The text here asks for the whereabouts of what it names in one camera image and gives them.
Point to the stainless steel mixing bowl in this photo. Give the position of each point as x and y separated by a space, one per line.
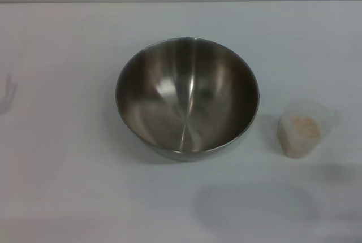
186 99

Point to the white rice grains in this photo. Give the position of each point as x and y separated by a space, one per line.
302 130

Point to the clear plastic measuring cup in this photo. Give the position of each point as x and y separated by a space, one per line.
328 114

